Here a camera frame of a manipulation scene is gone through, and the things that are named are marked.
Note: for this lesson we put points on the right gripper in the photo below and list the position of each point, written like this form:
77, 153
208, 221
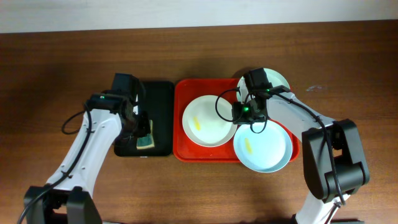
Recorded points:
237, 117

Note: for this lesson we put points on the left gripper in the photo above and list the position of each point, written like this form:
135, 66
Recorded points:
144, 129

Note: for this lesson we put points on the green and yellow sponge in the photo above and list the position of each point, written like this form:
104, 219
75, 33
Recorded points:
146, 142

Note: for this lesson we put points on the light blue plate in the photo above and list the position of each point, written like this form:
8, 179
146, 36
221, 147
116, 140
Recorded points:
263, 148

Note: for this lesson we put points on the white plate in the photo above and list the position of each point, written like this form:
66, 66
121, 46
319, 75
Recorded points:
203, 126

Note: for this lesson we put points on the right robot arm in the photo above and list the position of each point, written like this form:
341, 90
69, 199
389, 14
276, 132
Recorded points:
334, 164

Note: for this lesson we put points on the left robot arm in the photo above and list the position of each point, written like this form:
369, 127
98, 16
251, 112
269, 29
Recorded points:
110, 118

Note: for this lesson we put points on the black plastic tray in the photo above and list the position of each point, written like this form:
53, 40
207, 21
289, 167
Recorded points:
157, 100

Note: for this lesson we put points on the red plastic tray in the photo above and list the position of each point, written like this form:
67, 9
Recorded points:
185, 149

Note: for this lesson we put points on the pale green plate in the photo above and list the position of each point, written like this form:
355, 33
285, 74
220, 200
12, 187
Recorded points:
273, 76

